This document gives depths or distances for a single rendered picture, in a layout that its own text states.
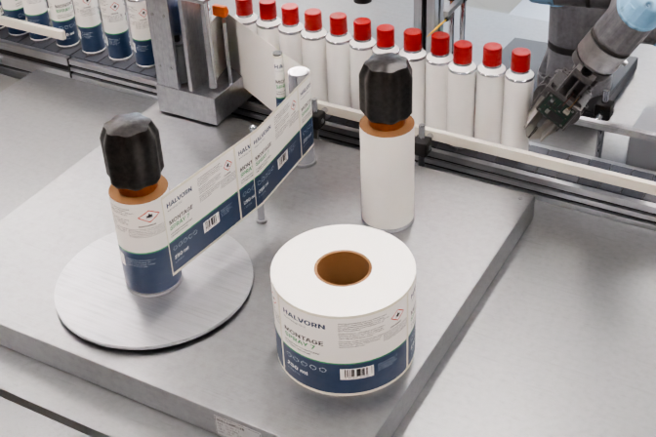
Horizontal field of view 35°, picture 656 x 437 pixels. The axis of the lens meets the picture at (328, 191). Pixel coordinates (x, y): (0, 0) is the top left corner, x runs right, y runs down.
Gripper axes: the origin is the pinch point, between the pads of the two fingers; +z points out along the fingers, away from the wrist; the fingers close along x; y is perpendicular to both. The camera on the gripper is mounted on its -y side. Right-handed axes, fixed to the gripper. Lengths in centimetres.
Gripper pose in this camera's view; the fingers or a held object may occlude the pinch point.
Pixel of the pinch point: (534, 131)
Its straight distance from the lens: 191.8
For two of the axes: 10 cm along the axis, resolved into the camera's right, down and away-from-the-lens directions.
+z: -4.0, 5.9, 7.0
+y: -4.8, 5.1, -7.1
